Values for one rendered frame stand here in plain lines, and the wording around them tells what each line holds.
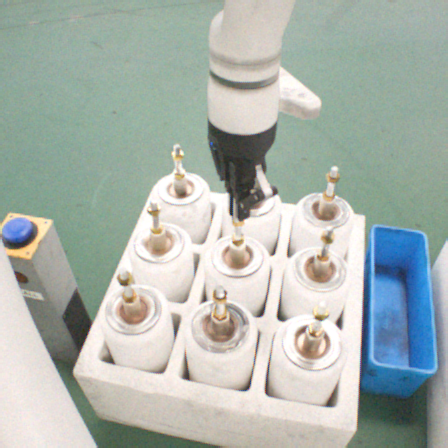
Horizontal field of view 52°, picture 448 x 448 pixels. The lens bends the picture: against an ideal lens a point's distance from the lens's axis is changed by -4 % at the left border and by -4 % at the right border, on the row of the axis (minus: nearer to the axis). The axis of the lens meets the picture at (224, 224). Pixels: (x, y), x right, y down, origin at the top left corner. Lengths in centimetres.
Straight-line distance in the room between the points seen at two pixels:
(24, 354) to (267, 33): 34
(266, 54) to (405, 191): 83
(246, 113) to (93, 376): 41
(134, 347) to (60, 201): 62
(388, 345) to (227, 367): 40
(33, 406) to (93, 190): 104
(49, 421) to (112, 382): 52
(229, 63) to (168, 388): 43
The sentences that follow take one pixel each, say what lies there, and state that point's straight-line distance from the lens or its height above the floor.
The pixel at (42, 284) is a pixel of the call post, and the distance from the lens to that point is 71.
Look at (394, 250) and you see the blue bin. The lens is 100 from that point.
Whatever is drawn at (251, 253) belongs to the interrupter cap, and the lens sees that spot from 70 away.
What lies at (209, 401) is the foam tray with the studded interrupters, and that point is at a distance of 66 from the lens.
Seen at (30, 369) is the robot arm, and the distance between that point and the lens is 18.
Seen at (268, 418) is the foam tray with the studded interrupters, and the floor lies 17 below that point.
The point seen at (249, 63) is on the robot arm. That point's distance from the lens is 45.
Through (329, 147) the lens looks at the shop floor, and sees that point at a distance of 130.
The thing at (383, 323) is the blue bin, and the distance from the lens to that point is 97.
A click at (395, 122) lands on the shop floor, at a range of 145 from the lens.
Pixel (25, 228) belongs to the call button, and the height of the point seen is 33.
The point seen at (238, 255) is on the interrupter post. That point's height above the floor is 27.
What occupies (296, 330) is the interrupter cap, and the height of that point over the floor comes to 25.
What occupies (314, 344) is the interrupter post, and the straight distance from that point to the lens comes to 61.
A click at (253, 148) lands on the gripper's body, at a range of 51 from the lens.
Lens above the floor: 80
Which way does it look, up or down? 48 degrees down
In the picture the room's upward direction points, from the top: straight up
